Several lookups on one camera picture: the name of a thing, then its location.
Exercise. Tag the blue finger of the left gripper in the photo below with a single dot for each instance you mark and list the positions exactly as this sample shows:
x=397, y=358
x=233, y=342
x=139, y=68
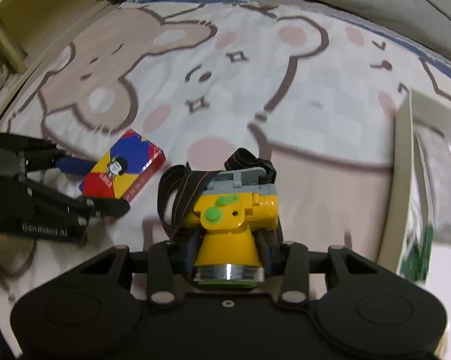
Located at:
x=75, y=166

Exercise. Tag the colourful playing card box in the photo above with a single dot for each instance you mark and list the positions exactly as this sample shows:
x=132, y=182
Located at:
x=125, y=169

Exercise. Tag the green plastic clip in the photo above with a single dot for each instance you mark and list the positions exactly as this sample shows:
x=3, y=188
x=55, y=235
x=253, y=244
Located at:
x=415, y=265

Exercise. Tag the white shallow cardboard box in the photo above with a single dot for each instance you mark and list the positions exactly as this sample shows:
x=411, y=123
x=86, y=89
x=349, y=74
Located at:
x=416, y=242

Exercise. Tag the yellow headlamp with strap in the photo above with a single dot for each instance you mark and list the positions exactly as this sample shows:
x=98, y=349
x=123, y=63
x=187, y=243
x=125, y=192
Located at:
x=223, y=220

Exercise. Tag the cartoon bear blanket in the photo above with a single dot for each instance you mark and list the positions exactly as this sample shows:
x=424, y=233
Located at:
x=314, y=91

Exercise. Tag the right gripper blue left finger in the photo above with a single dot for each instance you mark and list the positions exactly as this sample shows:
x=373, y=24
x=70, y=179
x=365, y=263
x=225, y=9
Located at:
x=170, y=265

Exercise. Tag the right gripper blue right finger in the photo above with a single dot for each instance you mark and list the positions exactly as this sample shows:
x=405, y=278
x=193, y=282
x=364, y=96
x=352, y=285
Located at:
x=286, y=268

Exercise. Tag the grey sachet packet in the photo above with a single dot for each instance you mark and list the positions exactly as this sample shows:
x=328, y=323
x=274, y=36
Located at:
x=433, y=170

